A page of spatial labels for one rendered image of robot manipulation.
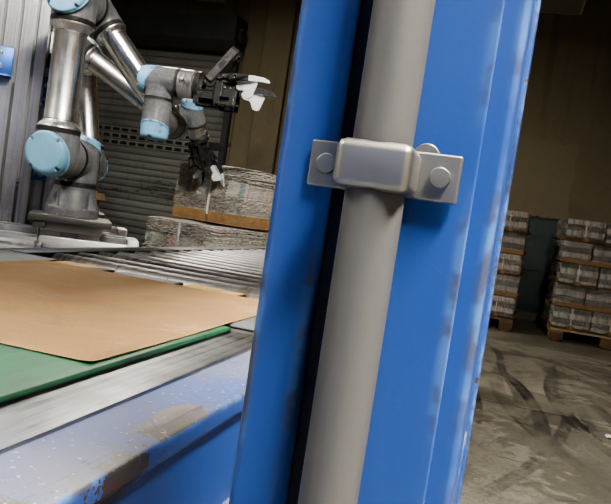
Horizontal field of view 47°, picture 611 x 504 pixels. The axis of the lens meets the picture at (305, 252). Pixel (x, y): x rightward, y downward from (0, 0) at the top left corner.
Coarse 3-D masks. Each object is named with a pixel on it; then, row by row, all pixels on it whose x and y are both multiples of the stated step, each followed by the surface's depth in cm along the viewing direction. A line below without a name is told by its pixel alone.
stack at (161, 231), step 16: (160, 224) 273; (176, 224) 268; (192, 224) 264; (208, 224) 277; (160, 240) 273; (176, 240) 267; (192, 240) 264; (208, 240) 259; (224, 240) 261; (240, 240) 269; (256, 240) 280
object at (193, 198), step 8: (184, 168) 289; (192, 168) 286; (184, 176) 288; (192, 176) 288; (184, 184) 288; (192, 184) 286; (200, 184) 283; (176, 192) 290; (184, 192) 288; (192, 192) 285; (200, 192) 284; (176, 200) 290; (184, 200) 287; (192, 200) 285; (200, 200) 283; (200, 208) 283; (176, 216) 290
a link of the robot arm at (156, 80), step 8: (144, 72) 183; (152, 72) 183; (160, 72) 183; (168, 72) 183; (176, 72) 183; (144, 80) 183; (152, 80) 183; (160, 80) 183; (168, 80) 182; (144, 88) 185; (152, 88) 183; (160, 88) 183; (168, 88) 183; (160, 96) 183; (168, 96) 185; (176, 96) 185
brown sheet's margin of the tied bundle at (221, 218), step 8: (216, 216) 278; (224, 216) 276; (232, 216) 273; (240, 216) 271; (224, 224) 276; (232, 224) 274; (240, 224) 271; (248, 224) 274; (256, 224) 278; (264, 224) 282
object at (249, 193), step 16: (224, 176) 277; (240, 176) 273; (256, 176) 274; (272, 176) 282; (224, 192) 276; (240, 192) 272; (256, 192) 276; (272, 192) 284; (224, 208) 276; (240, 208) 272; (256, 208) 278
